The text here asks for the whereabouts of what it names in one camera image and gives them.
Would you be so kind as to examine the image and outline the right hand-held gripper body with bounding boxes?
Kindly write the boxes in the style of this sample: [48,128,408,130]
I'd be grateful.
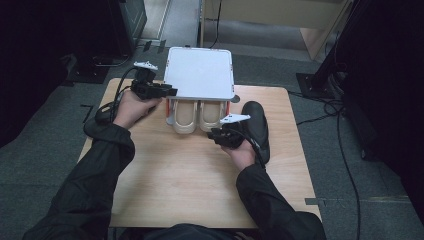
[219,113,252,150]

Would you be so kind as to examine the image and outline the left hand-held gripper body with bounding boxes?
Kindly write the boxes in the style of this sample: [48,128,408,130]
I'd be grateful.
[129,60,169,101]

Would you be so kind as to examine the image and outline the white shoe rack orange supports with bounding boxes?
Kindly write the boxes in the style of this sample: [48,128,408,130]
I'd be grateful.
[163,46,236,127]

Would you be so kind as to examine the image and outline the person's right hand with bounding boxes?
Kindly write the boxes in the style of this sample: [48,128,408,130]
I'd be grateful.
[221,140,258,173]

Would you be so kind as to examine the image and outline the person's left hand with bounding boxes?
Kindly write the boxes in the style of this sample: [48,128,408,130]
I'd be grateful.
[113,89,163,131]

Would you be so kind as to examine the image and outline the dark stand base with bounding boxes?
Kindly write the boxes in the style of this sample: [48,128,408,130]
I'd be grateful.
[61,53,113,85]

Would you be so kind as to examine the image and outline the dark cabinet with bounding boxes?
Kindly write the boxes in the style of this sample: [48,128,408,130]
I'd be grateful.
[108,0,148,58]

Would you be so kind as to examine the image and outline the person's torso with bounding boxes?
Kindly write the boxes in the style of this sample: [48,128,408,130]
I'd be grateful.
[113,223,268,240]

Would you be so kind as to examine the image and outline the black stand with base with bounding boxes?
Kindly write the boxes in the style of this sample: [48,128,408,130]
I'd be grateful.
[295,0,364,100]

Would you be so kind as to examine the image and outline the light wooden cabinet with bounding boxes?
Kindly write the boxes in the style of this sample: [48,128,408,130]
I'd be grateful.
[199,0,355,62]

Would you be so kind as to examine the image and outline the right hand-held gripper cable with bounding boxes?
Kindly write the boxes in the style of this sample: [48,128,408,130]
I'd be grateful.
[230,126,268,170]

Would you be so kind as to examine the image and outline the hand-held gripper cable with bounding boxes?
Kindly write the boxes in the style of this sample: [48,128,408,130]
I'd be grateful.
[108,65,140,125]
[230,126,268,170]

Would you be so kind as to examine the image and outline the left hand-held gripper cable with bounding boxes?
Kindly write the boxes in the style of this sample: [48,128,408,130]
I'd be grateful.
[108,65,140,125]

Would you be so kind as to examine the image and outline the black hanging cable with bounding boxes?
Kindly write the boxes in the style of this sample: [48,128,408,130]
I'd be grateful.
[209,0,224,50]

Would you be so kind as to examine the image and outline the black floor cable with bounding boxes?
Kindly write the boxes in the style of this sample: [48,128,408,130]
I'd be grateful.
[287,89,364,240]

